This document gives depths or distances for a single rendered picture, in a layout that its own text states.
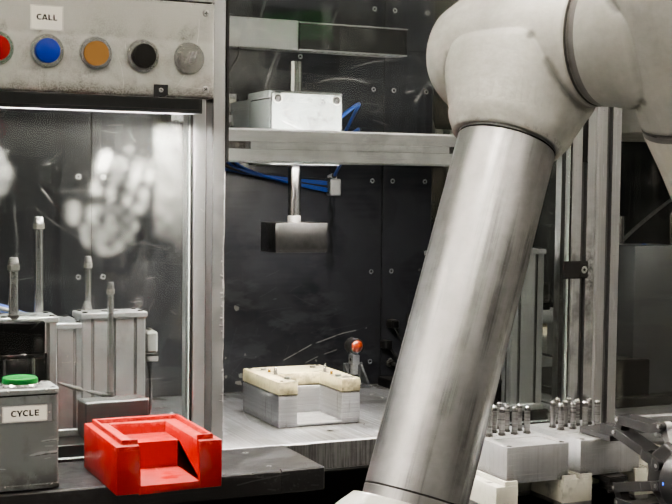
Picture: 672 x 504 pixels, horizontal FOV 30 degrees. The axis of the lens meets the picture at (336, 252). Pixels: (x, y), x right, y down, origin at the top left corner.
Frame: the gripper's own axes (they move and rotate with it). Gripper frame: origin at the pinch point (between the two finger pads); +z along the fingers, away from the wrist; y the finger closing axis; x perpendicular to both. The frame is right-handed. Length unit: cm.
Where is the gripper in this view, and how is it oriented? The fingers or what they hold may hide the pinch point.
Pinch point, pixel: (601, 453)
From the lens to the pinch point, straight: 174.7
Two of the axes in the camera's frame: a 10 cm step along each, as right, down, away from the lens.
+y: 0.0, -10.0, -0.5
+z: -4.0, -0.5, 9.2
